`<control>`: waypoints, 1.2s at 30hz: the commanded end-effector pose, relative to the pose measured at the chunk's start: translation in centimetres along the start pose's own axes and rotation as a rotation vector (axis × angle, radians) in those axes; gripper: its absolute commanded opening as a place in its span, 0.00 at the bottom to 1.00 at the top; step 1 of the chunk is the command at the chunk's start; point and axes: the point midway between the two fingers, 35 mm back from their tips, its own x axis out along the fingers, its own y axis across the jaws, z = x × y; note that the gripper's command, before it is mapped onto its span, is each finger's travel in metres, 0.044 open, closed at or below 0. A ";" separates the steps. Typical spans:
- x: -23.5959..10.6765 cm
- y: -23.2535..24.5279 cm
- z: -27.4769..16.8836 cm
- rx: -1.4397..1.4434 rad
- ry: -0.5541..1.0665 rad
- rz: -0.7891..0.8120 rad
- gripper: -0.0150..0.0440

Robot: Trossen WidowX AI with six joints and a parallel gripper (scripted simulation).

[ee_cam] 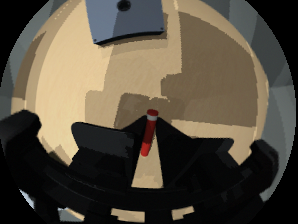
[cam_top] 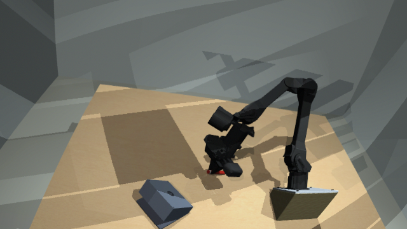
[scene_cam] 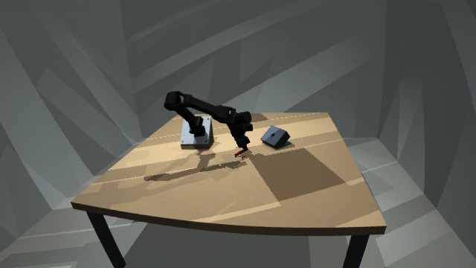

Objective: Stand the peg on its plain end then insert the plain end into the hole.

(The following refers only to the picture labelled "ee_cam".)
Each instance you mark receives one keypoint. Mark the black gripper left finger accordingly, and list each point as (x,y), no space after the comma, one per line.
(125,143)

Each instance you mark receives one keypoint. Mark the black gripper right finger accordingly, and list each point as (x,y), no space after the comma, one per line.
(178,151)

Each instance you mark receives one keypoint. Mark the dark grey sloped panel with hole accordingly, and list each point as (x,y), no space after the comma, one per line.
(111,20)

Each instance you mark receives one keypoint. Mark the dark red peg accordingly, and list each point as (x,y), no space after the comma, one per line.
(150,128)

